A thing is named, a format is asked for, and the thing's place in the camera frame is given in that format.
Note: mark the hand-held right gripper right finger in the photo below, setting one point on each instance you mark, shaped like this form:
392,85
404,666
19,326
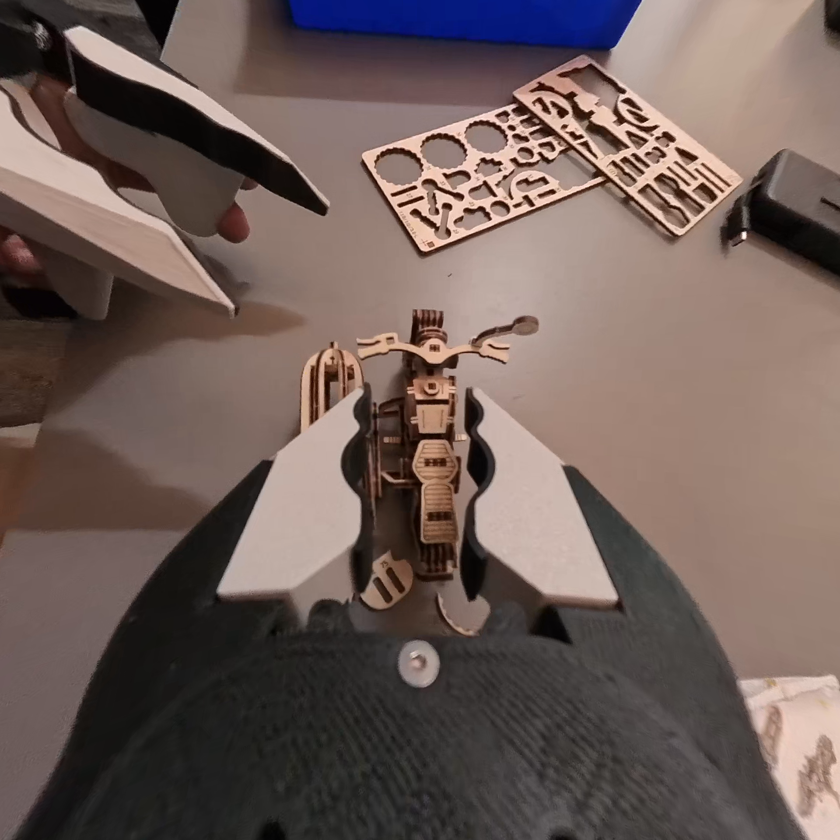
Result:
538,518

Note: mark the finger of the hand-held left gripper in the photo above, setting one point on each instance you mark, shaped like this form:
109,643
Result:
164,151
98,223

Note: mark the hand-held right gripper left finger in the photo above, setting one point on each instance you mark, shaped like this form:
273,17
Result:
295,512

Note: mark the wooden motorcycle sidecar model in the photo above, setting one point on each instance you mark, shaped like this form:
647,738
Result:
436,472

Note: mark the illustrated instruction booklet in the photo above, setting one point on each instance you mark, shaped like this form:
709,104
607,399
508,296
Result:
794,754

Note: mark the slotted rounded wooden piece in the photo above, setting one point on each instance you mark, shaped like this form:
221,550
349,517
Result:
377,594

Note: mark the toothed wooden arc piece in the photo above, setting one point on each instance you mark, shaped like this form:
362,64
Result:
463,617

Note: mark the wooden sheet with round cutouts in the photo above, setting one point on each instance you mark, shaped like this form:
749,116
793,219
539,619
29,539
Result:
430,244

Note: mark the blue plastic bin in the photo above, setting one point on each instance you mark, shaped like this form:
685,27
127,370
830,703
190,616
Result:
459,19

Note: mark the wooden sheet with rectangular cutouts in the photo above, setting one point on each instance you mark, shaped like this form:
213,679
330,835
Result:
679,226

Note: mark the black electronics box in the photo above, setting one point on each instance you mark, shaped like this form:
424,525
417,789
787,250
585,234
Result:
800,210

